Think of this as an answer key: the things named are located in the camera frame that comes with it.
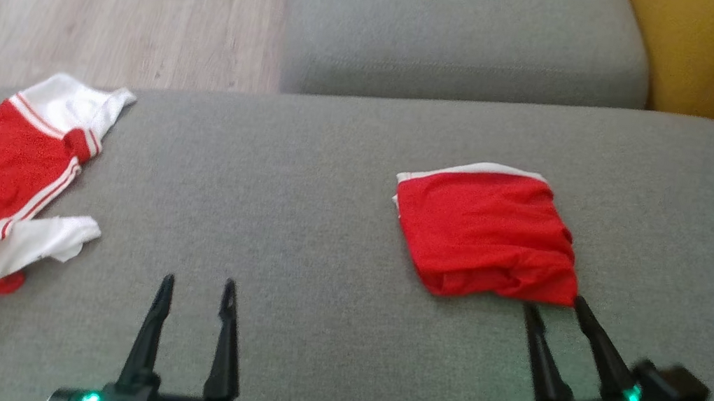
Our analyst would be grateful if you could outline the red shorts with white trim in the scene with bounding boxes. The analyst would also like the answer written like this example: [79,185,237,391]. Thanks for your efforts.
[379,149,596,316]

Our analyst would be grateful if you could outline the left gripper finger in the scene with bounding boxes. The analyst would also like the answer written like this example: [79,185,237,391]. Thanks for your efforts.
[115,268,177,400]
[201,277,258,401]

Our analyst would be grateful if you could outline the grey fabric sofa seat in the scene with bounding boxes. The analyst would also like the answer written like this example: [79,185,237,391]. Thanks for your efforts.
[0,13,714,401]

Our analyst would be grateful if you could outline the grey sofa cushion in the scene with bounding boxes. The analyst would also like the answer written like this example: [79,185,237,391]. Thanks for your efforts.
[274,0,664,146]

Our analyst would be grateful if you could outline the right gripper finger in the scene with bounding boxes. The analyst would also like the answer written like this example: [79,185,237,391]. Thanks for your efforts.
[560,295,651,401]
[509,301,586,401]

